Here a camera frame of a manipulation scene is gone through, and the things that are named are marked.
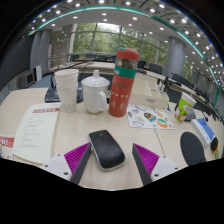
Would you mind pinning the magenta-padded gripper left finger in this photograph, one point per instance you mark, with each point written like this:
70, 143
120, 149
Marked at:
77, 156

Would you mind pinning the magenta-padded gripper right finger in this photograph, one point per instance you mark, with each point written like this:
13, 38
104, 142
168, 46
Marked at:
146, 158

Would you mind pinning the black computer mouse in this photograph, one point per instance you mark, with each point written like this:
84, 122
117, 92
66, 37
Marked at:
106, 150

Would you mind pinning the black mouse pad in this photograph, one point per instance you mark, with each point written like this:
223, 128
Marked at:
191, 148

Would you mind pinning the colourful sticker sheet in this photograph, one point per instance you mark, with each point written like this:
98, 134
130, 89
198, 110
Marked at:
150, 118

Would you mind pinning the white document with red heading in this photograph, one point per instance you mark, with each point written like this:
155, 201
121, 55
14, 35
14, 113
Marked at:
35, 133

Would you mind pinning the white cardboard box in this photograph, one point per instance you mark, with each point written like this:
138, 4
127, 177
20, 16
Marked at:
146, 98

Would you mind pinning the black conference microphone unit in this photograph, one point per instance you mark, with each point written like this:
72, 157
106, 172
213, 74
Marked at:
191, 116

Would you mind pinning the green paper cup with straw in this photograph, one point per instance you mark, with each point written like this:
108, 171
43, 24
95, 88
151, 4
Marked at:
183, 108

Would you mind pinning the white lidded mug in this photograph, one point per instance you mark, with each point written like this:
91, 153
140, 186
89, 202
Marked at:
93, 96

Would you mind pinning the blue and white book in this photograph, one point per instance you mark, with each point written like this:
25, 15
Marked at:
203, 130

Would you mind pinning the black gooseneck desk microphone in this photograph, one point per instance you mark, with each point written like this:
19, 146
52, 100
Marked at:
51, 96

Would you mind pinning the stack of white paper cups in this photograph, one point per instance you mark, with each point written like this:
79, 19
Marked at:
67, 90

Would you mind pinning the red and white leaflet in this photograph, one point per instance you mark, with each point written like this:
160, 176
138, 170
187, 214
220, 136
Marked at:
6, 146

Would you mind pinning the red drink bottle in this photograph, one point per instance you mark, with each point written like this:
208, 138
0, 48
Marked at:
121, 90

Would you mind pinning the group of dark chairs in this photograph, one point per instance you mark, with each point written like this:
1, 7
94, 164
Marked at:
155, 68

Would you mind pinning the grey monitor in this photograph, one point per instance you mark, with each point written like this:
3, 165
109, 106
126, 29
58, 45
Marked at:
26, 80

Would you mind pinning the long curved conference desk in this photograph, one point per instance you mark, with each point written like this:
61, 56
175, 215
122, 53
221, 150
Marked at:
100, 66

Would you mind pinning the group of ceiling lights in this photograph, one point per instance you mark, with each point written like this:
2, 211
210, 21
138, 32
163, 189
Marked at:
101, 1

